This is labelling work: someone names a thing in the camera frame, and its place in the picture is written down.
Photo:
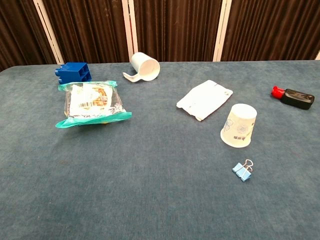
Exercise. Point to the blue toy building block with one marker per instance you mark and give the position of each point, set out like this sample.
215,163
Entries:
75,71

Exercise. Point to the white paper cup blue print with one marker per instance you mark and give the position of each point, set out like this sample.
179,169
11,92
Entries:
240,125

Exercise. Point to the blue felt table cloth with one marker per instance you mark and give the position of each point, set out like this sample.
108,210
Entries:
150,175

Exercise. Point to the teal clear snack bag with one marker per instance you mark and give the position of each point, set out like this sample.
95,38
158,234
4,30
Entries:
92,102

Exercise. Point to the black bottle with red cap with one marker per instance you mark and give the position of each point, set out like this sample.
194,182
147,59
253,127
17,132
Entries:
297,98

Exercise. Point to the blue binder clip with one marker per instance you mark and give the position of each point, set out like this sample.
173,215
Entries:
240,170

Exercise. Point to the dark brown pleated curtain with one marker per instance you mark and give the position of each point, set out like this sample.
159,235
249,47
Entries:
175,27

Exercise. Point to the white partition post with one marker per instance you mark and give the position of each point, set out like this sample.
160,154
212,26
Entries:
221,30
318,57
48,32
130,27

